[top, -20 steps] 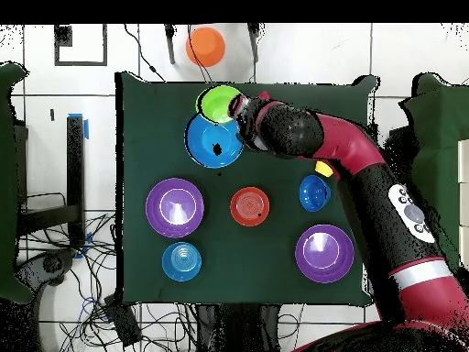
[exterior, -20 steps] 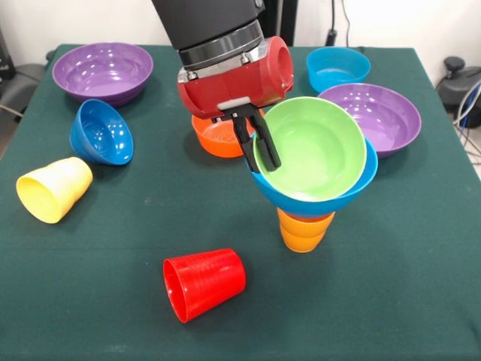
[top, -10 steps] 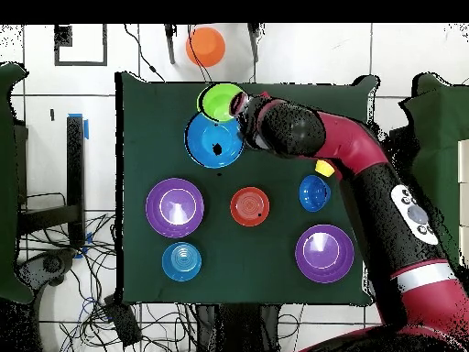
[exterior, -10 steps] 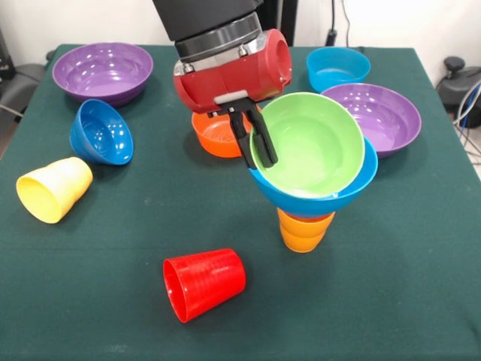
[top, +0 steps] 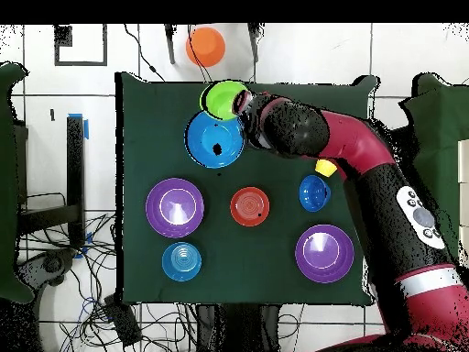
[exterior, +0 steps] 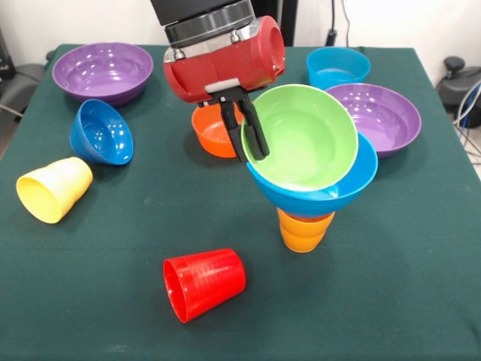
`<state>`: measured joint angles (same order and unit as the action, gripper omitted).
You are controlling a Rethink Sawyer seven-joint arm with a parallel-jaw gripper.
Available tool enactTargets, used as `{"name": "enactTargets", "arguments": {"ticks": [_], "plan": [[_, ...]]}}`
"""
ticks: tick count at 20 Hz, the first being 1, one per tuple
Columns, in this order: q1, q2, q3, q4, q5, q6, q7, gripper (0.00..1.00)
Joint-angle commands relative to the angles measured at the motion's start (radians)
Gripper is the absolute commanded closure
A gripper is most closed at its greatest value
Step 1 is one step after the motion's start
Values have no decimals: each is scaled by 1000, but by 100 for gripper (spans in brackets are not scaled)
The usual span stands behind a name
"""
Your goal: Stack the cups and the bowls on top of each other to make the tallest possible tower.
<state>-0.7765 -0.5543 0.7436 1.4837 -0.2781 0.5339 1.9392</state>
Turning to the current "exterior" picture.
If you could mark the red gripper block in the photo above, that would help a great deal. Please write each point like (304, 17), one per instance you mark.
(225, 64)

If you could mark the yellow plastic cup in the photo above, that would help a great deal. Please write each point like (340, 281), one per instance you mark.
(52, 192)

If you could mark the small light blue bowl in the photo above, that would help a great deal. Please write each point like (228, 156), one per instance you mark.
(338, 67)

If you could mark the black office chair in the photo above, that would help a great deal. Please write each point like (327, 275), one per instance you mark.
(22, 79)

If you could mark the purple plastic bowl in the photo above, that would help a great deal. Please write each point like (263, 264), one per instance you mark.
(101, 75)
(387, 116)

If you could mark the orange-red plastic bowl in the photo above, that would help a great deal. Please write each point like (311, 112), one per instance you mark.
(210, 135)

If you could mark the green plastic bowl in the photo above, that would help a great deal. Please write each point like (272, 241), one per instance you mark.
(308, 139)

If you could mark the orange plastic cup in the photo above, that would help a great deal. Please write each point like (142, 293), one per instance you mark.
(300, 233)

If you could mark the large light blue bowl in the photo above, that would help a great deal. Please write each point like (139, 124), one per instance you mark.
(319, 203)

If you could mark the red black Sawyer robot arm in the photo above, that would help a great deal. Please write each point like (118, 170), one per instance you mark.
(203, 15)

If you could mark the dark blue plastic bowl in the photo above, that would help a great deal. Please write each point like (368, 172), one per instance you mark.
(101, 131)

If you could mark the dark green tablecloth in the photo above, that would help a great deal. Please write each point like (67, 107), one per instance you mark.
(150, 225)

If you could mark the red plastic cup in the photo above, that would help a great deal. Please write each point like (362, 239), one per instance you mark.
(206, 282)

